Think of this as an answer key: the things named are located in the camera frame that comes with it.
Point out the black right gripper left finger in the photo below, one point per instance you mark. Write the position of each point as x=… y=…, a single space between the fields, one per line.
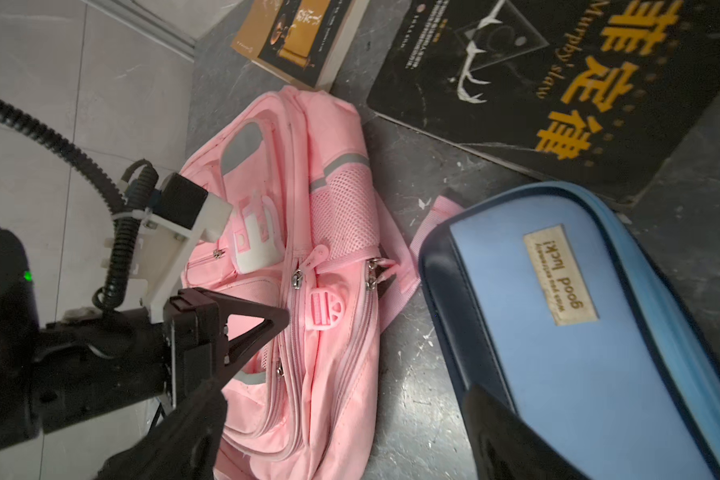
x=183 y=446

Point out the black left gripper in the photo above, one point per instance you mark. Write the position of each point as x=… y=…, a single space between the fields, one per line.
x=197 y=323

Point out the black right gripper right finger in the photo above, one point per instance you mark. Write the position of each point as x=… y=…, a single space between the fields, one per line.
x=504 y=447

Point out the pink school backpack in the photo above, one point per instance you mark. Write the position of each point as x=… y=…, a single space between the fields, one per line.
x=307 y=233

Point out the black book yellow lettering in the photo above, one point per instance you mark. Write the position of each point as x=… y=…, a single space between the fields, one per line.
x=597 y=93

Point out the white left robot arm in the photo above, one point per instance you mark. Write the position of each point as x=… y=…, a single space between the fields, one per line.
x=142 y=337

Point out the blue pencil case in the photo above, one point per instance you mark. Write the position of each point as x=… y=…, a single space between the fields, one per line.
x=542 y=297

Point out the brown and black book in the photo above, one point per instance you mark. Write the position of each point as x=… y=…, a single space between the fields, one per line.
x=302 y=42

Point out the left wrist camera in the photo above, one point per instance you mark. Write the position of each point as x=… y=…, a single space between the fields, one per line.
x=154 y=237

